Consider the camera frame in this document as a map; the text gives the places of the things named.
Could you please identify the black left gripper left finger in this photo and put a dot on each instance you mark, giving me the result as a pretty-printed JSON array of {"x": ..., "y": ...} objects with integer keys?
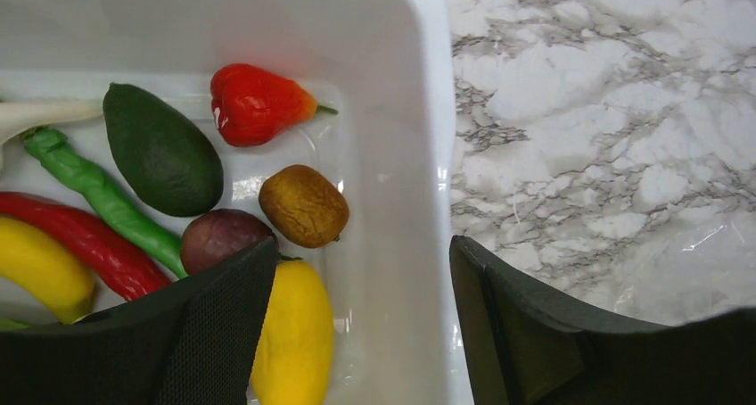
[{"x": 191, "y": 342}]

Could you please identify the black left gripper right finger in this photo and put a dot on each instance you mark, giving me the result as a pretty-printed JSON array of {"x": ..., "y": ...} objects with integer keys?
[{"x": 526, "y": 342}]

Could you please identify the clear orange-zipper zip bag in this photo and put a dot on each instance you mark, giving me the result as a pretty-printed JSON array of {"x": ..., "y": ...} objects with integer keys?
[{"x": 705, "y": 269}]

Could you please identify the red bell pepper toy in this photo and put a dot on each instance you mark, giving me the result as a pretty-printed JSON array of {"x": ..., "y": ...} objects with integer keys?
[{"x": 251, "y": 106}]

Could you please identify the yellow mango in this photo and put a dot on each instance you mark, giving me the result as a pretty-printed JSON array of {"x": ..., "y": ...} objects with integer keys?
[{"x": 295, "y": 350}]

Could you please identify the red chili pepper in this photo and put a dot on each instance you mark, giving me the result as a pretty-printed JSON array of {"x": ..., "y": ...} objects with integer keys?
[{"x": 123, "y": 267}]

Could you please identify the purple passion fruit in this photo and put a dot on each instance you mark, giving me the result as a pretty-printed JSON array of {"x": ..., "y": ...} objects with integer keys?
[{"x": 218, "y": 234}]

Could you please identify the yellow banana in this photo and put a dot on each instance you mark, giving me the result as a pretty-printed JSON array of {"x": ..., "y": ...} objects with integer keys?
[{"x": 37, "y": 263}]

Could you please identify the brown kiwi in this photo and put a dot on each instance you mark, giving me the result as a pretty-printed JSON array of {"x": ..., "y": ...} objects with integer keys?
[{"x": 304, "y": 206}]

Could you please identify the dark green avocado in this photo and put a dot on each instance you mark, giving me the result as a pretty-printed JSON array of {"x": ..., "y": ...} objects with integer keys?
[{"x": 164, "y": 157}]

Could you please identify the green leaf vegetable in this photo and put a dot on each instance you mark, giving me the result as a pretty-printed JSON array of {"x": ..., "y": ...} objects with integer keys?
[{"x": 7, "y": 325}]

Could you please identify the green chili pepper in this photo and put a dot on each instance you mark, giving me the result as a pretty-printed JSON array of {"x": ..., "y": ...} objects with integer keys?
[{"x": 104, "y": 195}]

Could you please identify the white mushroom toy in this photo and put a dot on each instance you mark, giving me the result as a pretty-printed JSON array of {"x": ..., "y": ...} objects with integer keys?
[{"x": 17, "y": 117}]

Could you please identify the white plastic bin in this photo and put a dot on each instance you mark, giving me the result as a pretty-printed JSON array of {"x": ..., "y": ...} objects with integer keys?
[{"x": 384, "y": 65}]

